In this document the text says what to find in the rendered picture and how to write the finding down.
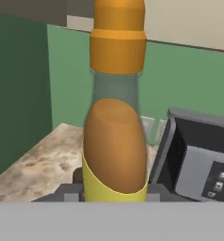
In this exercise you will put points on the grey microwave oven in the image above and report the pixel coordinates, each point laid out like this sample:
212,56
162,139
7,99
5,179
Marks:
195,157

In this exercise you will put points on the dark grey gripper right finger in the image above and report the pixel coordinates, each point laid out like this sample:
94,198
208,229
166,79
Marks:
161,192

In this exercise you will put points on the white wall socket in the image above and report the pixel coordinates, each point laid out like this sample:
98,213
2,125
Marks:
161,130
147,125

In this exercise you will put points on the dark green cabinet side panel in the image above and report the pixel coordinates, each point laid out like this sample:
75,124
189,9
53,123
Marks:
19,94

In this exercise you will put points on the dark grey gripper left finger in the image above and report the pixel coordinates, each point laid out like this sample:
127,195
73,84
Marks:
68,191

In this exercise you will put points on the honey bottle with orange cap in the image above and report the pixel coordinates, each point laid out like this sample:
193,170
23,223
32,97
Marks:
115,147

